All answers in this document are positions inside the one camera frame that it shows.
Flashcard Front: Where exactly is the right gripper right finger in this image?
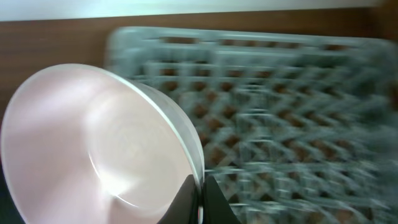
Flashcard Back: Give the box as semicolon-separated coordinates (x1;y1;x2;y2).
202;176;241;224

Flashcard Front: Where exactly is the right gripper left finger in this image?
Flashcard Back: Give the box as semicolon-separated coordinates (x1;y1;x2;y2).
158;175;199;224

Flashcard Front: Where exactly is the pink bowl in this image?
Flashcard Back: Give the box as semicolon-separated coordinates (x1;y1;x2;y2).
1;64;204;223

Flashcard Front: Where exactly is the grey dishwasher rack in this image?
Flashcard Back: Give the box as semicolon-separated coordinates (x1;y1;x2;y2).
106;27;397;223

